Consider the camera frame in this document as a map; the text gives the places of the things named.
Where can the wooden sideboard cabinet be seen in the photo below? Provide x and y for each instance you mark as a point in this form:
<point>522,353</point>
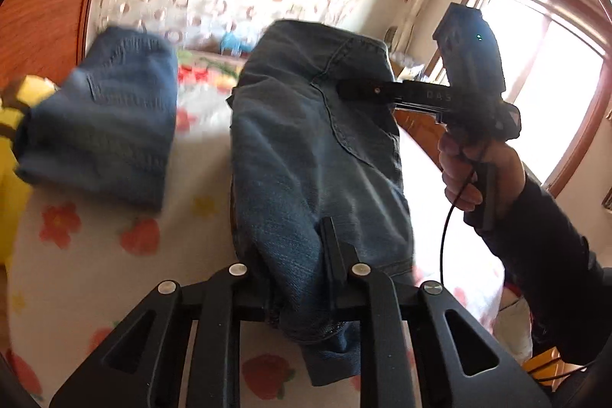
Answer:
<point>420,123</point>

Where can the person's right forearm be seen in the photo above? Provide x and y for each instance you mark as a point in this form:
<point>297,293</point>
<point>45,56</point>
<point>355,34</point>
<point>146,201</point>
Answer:
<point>550,255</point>

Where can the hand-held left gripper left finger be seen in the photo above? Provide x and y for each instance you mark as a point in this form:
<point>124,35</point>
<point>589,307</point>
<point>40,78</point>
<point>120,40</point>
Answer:
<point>224,293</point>

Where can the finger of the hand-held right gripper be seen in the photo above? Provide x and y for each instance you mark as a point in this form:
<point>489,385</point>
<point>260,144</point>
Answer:
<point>363,88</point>

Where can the wooden-framed window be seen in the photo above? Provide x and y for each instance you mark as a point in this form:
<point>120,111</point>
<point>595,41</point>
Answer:
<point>550,54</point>

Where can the person's right hand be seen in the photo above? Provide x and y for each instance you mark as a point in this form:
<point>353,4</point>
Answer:
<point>509,169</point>

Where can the blue denim pants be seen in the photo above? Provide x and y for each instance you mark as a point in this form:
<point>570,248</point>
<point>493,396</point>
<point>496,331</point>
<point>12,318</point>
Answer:
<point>110,116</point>
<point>311,174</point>

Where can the white floral bedsheet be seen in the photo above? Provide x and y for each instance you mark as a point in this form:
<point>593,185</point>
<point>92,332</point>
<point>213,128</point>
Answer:
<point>95,255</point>

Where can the blue plastic item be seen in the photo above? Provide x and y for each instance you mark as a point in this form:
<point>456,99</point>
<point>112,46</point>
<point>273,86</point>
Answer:
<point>232,42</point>

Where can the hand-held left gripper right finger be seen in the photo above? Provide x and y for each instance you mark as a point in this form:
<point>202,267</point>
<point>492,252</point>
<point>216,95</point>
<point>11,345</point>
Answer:
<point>334,260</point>

